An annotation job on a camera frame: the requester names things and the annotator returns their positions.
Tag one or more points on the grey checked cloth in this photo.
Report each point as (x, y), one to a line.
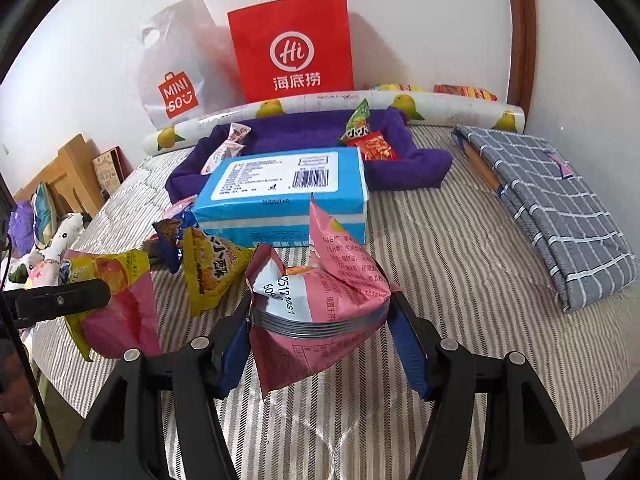
(565, 220)

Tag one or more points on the red snack packet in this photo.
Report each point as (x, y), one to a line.
(380, 147)

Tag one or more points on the brown wooden board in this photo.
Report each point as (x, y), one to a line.
(480, 165)

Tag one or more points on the pink and yellow snack packet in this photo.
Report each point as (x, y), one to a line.
(125, 305)

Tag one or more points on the white plastic bag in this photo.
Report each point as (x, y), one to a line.
(190, 50)

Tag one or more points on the brown wooden door frame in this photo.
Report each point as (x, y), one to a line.
(522, 35)

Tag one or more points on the patterned brown box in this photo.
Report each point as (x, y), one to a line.
(107, 172)

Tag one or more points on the colourful printed pillow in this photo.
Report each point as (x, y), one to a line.
(42, 210)

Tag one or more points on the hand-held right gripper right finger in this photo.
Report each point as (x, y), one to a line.
(407, 355)

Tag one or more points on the rolled lemon print mat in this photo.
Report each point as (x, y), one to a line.
(310, 102)

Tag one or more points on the white spotted plush toy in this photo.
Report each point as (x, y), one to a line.
(70, 230)

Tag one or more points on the red paper bag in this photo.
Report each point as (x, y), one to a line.
(290, 25)

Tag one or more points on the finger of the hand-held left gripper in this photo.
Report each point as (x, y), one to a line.
(60, 302)

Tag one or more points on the striped mattress pad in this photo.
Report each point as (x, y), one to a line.
(450, 260)

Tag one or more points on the yellow chip bag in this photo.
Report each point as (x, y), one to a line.
(395, 87)

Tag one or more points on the purple cloth basket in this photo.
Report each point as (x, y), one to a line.
(300, 130)

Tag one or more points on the green snack packet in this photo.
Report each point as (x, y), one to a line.
(357, 120)

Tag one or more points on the blue tissue pack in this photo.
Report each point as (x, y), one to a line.
(280, 175)

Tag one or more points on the large pink snack packet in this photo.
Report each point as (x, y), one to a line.
(325, 270)

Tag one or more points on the orange chip bag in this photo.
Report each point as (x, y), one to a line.
(465, 92)

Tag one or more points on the small pink snack packet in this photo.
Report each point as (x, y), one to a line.
(180, 207)

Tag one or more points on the dark blue snack packet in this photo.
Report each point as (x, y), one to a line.
(170, 240)

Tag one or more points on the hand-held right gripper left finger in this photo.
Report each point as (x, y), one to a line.
(232, 355)

